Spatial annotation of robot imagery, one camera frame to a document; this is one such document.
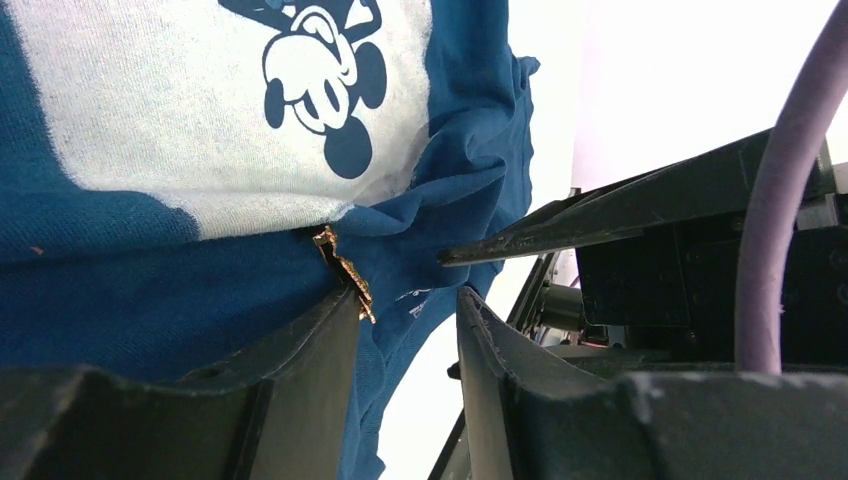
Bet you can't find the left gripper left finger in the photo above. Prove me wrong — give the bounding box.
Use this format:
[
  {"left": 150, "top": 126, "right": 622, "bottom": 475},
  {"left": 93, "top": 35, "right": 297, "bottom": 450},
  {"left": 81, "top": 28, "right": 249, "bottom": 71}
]
[{"left": 1, "top": 287, "right": 360, "bottom": 479}]

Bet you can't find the gold maple leaf brooch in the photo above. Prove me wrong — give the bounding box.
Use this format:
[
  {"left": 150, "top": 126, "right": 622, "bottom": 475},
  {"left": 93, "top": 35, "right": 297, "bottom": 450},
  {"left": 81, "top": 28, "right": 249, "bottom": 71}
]
[{"left": 312, "top": 225, "right": 376, "bottom": 324}]

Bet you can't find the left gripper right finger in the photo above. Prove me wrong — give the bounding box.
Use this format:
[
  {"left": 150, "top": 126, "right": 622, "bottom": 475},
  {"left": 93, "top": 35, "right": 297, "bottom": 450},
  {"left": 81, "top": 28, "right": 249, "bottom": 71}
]
[{"left": 457, "top": 288, "right": 847, "bottom": 479}]

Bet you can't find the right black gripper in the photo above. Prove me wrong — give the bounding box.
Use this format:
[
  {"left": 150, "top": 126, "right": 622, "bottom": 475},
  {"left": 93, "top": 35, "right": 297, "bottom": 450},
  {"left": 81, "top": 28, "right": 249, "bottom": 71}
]
[{"left": 438, "top": 130, "right": 847, "bottom": 366}]

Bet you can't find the blue cartoon print t-shirt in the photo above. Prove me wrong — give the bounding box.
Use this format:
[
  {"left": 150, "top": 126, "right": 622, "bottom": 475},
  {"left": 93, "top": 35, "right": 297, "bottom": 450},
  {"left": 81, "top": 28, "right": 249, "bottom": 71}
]
[{"left": 1, "top": 1, "right": 538, "bottom": 479}]

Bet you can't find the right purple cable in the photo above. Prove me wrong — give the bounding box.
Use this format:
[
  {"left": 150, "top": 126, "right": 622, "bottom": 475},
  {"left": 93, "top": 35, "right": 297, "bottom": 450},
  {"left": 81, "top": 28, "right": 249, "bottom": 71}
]
[{"left": 733, "top": 0, "right": 848, "bottom": 376}]

